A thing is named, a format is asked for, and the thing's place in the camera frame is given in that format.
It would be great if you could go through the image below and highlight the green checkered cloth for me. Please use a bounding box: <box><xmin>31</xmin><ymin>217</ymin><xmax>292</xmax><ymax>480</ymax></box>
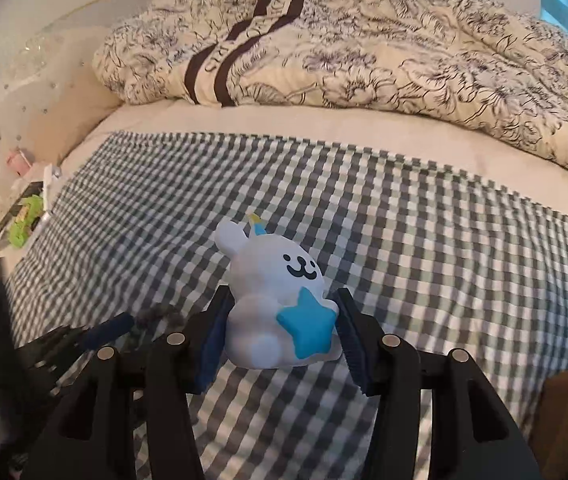
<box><xmin>3</xmin><ymin>129</ymin><xmax>568</xmax><ymax>480</ymax></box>

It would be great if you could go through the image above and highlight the green snack packet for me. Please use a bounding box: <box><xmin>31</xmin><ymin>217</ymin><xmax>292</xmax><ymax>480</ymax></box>
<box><xmin>7</xmin><ymin>195</ymin><xmax>44</xmax><ymax>248</ymax></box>

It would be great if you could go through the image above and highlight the white bed mattress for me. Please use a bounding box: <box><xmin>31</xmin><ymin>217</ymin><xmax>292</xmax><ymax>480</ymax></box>
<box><xmin>25</xmin><ymin>101</ymin><xmax>568</xmax><ymax>214</ymax></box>

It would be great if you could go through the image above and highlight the white seal plush toy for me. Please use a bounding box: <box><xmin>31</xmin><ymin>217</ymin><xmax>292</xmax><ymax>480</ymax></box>
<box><xmin>214</xmin><ymin>218</ymin><xmax>342</xmax><ymax>370</ymax></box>

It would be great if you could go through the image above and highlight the floral patterned duvet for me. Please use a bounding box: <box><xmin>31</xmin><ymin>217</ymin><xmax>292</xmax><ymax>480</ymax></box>
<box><xmin>93</xmin><ymin>0</ymin><xmax>568</xmax><ymax>170</ymax></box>

